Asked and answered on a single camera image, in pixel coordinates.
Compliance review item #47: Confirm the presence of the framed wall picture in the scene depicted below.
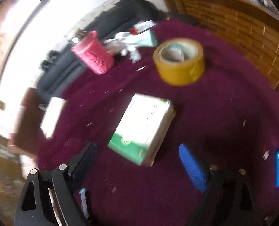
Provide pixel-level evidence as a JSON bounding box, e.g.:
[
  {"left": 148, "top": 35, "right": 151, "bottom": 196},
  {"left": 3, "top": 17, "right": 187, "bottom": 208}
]
[{"left": 0, "top": 0, "right": 51, "bottom": 97}]

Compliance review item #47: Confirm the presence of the green white carton box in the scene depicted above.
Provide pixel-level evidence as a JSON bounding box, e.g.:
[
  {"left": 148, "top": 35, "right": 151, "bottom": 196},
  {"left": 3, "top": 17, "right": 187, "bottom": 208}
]
[{"left": 108, "top": 93, "right": 175, "bottom": 167}]

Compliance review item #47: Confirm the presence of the maroon velvet tablecloth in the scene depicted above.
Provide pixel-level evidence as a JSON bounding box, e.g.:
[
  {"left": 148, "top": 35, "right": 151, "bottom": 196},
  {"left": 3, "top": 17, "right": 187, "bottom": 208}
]
[{"left": 35, "top": 19, "right": 279, "bottom": 226}]

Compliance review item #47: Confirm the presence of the white notebook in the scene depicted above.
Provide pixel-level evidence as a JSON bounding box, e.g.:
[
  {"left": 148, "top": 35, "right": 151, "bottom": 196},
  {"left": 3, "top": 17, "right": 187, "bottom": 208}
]
[{"left": 40, "top": 97, "right": 67, "bottom": 139}]

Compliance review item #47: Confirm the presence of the brown armchair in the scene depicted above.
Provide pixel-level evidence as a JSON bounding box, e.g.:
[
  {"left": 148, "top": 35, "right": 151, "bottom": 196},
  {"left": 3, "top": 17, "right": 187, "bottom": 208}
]
[{"left": 7, "top": 88, "right": 44, "bottom": 159}]

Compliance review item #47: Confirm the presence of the wooden cabinet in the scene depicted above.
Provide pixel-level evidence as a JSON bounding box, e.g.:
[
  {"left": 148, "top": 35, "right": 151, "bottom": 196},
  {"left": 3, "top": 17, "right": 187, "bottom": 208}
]
[{"left": 165, "top": 0, "right": 279, "bottom": 90}]

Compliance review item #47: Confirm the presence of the pink knitted sleeve bottle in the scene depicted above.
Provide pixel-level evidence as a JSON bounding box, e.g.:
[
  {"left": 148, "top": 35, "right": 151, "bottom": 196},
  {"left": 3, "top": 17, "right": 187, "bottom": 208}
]
[{"left": 71, "top": 31, "right": 114, "bottom": 75}]

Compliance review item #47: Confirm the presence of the yellow tape roll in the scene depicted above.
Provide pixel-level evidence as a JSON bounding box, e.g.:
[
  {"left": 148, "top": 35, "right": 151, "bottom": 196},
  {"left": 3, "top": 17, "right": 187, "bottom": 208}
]
[{"left": 153, "top": 38, "right": 205, "bottom": 86}]

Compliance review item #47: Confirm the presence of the black leather sofa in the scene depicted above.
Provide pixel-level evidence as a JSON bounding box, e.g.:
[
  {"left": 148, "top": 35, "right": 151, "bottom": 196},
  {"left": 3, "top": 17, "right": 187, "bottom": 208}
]
[{"left": 37, "top": 0, "right": 168, "bottom": 97}]

